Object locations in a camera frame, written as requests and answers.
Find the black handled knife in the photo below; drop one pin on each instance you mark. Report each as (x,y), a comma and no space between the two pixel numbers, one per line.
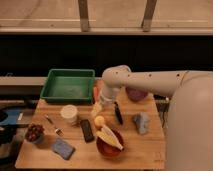
(118,113)

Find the bunch of dark grapes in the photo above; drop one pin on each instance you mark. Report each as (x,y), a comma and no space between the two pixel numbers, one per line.
(35,133)

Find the black remote control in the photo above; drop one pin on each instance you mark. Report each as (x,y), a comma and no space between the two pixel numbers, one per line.
(87,130)

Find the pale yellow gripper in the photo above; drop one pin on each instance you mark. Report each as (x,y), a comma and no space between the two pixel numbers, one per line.
(97,108)

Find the red bowl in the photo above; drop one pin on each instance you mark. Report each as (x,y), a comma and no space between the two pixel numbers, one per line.
(107,150)

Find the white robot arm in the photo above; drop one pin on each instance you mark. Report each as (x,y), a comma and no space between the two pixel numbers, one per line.
(189,140)

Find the orange carrot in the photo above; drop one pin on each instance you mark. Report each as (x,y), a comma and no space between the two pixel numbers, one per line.
(96,94)

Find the white paper cup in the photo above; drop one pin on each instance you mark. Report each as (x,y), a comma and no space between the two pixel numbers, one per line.
(70,114)

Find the green plastic tray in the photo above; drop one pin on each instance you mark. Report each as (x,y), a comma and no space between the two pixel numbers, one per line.
(69,86)

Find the yellow corn cob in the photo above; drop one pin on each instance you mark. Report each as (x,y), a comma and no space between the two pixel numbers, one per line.
(108,136)

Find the yellow red apple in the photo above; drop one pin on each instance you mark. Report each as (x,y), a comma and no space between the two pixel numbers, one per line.
(99,121)

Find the crumpled blue grey cloth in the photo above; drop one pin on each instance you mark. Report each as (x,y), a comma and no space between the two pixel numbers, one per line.
(141,121)

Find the purple bowl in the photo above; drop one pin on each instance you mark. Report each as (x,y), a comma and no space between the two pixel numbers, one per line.
(135,95)

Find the blue object at left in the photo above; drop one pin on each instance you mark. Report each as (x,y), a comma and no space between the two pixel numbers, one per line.
(13,116)

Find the blue sponge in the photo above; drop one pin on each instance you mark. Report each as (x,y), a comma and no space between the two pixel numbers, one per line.
(62,148)

